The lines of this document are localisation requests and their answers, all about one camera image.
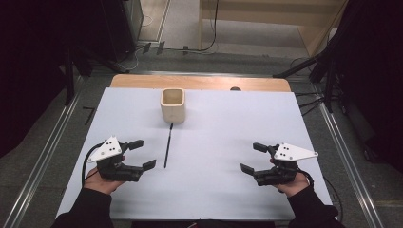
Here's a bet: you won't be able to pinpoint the cream square pen holder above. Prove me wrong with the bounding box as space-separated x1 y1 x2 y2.
160 87 186 124

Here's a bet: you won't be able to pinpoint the black pen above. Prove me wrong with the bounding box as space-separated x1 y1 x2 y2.
163 123 175 169

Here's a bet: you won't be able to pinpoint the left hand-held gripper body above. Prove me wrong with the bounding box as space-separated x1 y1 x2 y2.
86 136 144 183

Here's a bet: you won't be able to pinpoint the black hanging cable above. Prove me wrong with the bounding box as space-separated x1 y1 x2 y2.
172 0 221 54

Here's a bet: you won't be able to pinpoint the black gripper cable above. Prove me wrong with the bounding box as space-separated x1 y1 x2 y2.
297 168 345 223
81 143 100 188

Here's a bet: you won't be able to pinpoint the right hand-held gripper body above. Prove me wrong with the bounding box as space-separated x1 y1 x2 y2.
254 142 319 187

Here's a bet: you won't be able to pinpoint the dark curtain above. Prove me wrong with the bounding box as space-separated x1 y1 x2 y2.
329 0 403 175
0 0 106 160

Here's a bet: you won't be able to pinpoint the black cabinet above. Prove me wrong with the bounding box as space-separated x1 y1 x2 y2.
100 0 144 64

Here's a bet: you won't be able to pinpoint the metal floor rail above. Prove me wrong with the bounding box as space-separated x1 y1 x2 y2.
2 91 82 228
317 103 385 228

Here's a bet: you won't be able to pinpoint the person's left hand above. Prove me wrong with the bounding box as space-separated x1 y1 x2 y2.
83 155 126 195

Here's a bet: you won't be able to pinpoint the light wooden shelf unit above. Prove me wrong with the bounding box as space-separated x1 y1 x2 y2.
199 0 348 59

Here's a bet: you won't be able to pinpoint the white floor cable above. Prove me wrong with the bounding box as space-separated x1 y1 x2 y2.
125 13 154 71

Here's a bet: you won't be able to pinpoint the black tripod stand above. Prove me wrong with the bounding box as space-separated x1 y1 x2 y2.
272 47 337 114

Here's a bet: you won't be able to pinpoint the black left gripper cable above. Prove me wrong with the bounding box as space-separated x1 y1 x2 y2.
81 143 100 188

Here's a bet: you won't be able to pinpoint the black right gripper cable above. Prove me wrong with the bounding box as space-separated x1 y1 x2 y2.
297 168 345 223

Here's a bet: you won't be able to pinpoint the person's right hand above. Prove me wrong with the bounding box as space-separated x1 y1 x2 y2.
269 158 311 199

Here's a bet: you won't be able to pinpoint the black floor cables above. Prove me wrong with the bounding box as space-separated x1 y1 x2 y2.
294 89 327 117

